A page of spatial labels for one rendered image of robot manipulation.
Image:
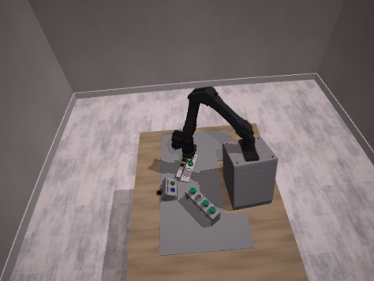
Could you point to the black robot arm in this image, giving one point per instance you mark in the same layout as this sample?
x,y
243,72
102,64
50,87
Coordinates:
x,y
184,139

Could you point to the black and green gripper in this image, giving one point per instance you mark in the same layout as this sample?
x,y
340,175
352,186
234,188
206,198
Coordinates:
x,y
191,153

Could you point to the grey flat mat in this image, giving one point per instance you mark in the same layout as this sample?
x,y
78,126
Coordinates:
x,y
182,229

